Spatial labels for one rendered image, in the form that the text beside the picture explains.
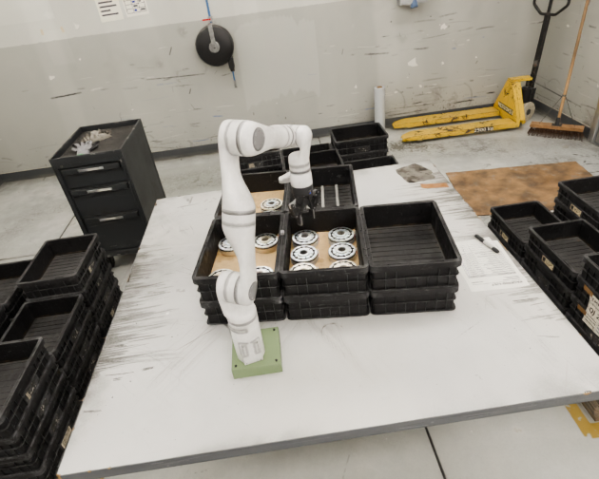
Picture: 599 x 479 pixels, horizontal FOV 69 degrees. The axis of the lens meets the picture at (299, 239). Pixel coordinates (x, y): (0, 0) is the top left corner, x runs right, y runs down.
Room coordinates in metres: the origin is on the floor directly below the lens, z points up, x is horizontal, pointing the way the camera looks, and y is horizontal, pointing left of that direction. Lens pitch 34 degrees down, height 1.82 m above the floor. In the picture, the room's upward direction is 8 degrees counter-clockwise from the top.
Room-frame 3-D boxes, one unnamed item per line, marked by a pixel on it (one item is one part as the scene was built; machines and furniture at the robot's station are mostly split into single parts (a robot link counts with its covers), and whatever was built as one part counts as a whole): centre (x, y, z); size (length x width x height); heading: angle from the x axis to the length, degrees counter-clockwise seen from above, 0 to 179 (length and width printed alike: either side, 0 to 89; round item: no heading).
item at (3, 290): (1.96, 1.68, 0.31); 0.40 x 0.30 x 0.34; 1
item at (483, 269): (1.32, -0.71, 0.70); 0.33 x 0.23 x 0.01; 1
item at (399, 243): (1.29, -0.38, 0.87); 0.40 x 0.30 x 0.11; 174
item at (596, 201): (2.03, -1.72, 0.31); 0.40 x 0.30 x 0.34; 1
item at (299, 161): (1.35, -0.04, 1.27); 0.09 x 0.07 x 0.15; 61
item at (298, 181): (1.37, -0.02, 1.17); 0.11 x 0.09 x 0.06; 40
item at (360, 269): (1.32, -0.08, 0.92); 0.40 x 0.30 x 0.02; 174
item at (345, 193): (1.72, -0.13, 0.87); 0.40 x 0.30 x 0.11; 174
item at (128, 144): (2.92, 1.25, 0.45); 0.60 x 0.45 x 0.90; 1
